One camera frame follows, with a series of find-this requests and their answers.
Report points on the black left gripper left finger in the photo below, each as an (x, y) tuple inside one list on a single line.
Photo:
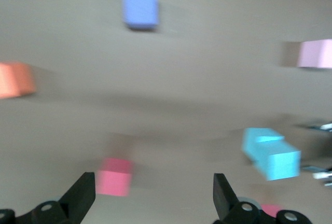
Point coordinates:
[(77, 200)]

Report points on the orange foam block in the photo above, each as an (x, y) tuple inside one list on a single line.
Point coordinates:
[(15, 81)]

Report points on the light blue foam block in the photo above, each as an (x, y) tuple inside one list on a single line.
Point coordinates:
[(282, 165), (250, 143)]

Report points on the blue violet foam block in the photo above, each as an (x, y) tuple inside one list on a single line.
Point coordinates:
[(140, 8)]

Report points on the light pink foam block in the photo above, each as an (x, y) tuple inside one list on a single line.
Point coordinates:
[(315, 54)]

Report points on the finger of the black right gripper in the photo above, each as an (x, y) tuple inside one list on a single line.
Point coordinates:
[(321, 126), (324, 176)]

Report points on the brown table cover sheet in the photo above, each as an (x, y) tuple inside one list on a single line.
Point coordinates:
[(181, 91)]

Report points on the red foam block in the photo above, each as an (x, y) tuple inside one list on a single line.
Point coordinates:
[(269, 209), (112, 182)]

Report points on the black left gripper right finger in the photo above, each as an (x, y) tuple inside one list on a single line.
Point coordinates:
[(225, 203)]

